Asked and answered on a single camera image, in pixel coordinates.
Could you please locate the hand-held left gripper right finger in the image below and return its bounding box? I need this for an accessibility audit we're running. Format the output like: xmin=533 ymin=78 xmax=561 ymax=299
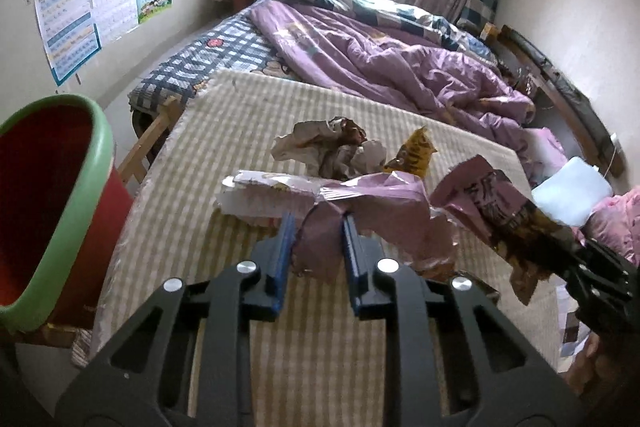
xmin=341 ymin=213 xmax=586 ymax=419

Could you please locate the white pillow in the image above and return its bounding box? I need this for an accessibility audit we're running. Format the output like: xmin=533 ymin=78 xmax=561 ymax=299
xmin=531 ymin=156 xmax=615 ymax=228

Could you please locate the patchwork plaid quilt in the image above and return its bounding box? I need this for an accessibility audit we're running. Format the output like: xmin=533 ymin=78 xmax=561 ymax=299
xmin=272 ymin=0 xmax=501 ymax=68

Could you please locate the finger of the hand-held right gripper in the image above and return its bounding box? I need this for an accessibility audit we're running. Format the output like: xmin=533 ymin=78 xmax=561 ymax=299
xmin=547 ymin=237 xmax=608 ymax=293

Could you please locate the purple and brown wrapper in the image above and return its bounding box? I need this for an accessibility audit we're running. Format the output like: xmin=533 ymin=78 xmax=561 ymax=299
xmin=429 ymin=154 xmax=577 ymax=308

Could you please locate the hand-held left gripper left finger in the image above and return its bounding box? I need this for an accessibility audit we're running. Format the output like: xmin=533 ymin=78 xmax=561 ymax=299
xmin=55 ymin=213 xmax=297 ymax=419

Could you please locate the plaid pillow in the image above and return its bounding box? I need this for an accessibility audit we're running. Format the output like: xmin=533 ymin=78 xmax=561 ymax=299
xmin=457 ymin=0 xmax=499 ymax=30

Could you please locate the red basin with green rim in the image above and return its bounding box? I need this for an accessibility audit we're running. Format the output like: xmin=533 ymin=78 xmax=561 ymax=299
xmin=0 ymin=94 xmax=136 ymax=333

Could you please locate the purple quilt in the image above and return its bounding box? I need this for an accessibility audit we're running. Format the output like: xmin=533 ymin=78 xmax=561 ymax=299
xmin=248 ymin=0 xmax=536 ymax=128

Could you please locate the wooden bed frame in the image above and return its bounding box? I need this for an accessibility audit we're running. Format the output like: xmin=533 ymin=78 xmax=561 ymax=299
xmin=130 ymin=97 xmax=181 ymax=182

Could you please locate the long white wrapper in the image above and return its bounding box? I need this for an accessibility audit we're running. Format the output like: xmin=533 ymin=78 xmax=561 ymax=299
xmin=215 ymin=169 xmax=326 ymax=229

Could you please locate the grey paper wrapper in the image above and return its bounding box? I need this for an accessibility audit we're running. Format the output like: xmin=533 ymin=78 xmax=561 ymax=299
xmin=271 ymin=117 xmax=389 ymax=181

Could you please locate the pink cloth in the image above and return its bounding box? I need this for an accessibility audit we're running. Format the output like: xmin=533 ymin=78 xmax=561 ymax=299
xmin=582 ymin=186 xmax=640 ymax=268

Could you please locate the plain purple plastic wrapper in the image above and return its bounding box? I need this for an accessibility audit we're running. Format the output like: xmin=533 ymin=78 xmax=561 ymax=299
xmin=292 ymin=171 xmax=462 ymax=284

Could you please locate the person's right hand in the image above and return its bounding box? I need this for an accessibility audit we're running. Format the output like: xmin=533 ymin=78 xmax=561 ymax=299
xmin=565 ymin=332 xmax=608 ymax=400

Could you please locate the wooden headboard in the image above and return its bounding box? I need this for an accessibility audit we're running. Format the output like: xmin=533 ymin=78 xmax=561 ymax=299
xmin=480 ymin=24 xmax=626 ymax=178

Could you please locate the blue chart wall poster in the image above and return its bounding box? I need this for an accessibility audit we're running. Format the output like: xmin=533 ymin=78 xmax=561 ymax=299
xmin=34 ymin=0 xmax=102 ymax=86

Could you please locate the yellow snack wrapper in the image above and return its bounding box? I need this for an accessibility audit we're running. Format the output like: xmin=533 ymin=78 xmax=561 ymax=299
xmin=384 ymin=126 xmax=439 ymax=180

